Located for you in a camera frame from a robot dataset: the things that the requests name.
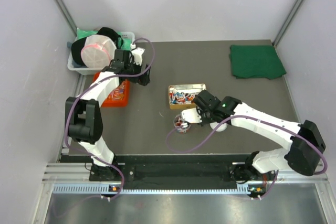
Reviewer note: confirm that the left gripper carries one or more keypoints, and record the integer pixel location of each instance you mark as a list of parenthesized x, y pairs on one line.
[(143, 78)]

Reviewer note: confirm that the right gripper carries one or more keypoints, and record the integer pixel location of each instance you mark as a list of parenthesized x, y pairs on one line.
[(203, 120)]

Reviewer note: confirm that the white round lid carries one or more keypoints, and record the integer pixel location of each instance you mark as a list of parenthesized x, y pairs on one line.
[(218, 127)]

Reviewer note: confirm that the tan candy box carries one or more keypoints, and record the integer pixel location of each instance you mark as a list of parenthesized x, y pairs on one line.
[(181, 96)]

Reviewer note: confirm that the clear plastic cup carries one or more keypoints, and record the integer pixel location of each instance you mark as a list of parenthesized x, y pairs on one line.
[(180, 124)]

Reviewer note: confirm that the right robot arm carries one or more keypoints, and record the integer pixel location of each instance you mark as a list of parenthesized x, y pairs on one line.
[(301, 144)]

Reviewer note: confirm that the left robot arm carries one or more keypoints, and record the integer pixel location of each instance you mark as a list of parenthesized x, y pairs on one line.
[(83, 123)]

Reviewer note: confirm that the orange candy tray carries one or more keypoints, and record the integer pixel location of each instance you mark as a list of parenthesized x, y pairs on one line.
[(111, 92)]

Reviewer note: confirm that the white mesh laundry bag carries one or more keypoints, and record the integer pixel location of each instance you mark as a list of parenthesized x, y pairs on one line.
[(98, 51)]

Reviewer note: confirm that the dark green folded cloth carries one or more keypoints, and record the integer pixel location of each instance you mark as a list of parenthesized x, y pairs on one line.
[(255, 61)]

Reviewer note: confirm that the white plastic basket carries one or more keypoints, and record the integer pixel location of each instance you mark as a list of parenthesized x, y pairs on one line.
[(76, 66)]

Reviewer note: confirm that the black cap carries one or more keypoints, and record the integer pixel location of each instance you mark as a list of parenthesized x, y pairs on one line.
[(76, 49)]

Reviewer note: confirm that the green patterned cloth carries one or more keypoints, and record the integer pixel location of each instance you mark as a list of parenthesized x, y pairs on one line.
[(122, 39)]

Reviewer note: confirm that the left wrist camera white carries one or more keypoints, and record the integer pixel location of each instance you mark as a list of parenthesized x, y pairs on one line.
[(137, 53)]

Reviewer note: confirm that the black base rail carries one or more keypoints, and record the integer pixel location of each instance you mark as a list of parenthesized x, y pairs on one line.
[(174, 171)]

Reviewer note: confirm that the white cable duct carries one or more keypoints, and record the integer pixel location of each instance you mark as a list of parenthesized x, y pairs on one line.
[(106, 189)]

